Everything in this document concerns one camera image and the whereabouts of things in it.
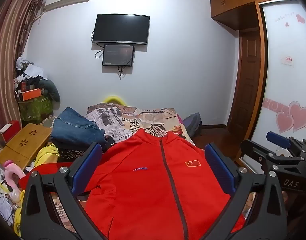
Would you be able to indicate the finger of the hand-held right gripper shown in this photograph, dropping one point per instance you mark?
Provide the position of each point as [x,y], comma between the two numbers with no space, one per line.
[258,152]
[278,138]

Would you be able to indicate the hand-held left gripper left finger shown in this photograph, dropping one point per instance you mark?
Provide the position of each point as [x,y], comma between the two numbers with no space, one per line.
[89,161]

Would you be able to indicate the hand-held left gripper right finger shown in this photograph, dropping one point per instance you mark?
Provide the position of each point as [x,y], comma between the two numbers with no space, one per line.
[218,167]

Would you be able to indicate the red zip jacket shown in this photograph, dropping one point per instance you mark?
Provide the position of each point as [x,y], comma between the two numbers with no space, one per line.
[148,192]

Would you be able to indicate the black patterned folded cloth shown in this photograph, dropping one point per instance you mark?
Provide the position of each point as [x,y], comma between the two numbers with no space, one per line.
[70,153]

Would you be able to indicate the dark blue folded garment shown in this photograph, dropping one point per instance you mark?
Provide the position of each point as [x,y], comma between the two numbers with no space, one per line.
[75,127]

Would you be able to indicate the yellow plush blanket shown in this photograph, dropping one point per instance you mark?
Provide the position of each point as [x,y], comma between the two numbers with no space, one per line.
[46,156]

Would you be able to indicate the white heart-print sliding door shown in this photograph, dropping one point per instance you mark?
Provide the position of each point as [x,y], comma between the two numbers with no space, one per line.
[285,85]

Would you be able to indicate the printed bed sheet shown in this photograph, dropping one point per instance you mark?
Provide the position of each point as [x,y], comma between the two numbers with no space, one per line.
[132,120]

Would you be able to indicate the yellow hoop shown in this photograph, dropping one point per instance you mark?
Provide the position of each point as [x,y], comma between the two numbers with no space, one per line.
[114,98]

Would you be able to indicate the wooden folding table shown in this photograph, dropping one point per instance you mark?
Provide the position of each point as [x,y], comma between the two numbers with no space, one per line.
[22,145]

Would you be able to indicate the green patterned cloth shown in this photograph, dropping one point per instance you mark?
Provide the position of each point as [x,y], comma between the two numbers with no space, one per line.
[35,110]

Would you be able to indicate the pink plastic toy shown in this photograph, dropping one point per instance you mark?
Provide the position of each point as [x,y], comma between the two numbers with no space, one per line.
[14,173]

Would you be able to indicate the small door sticker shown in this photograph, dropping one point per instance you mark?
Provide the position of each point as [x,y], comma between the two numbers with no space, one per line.
[287,61]

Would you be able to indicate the dark grey garment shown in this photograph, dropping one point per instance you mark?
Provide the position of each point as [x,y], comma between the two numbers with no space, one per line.
[51,90]

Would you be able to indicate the red box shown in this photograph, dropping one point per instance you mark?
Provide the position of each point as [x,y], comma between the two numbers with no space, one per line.
[8,131]

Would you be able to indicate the orange box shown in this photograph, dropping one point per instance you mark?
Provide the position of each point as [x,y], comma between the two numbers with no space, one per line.
[30,94]

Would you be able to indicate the pile of white papers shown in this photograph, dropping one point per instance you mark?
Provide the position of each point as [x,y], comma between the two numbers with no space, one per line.
[30,70]

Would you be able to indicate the striped maroon curtain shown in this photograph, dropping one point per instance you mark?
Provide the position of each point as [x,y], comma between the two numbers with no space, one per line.
[7,55]

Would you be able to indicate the wooden overhead cabinet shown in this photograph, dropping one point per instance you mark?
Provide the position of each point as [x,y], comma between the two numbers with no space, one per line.
[233,2]

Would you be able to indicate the small black wall monitor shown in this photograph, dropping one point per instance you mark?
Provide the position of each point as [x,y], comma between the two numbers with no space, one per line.
[118,55]

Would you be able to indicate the black wall television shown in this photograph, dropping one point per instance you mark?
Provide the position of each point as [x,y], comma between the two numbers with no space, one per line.
[120,28]

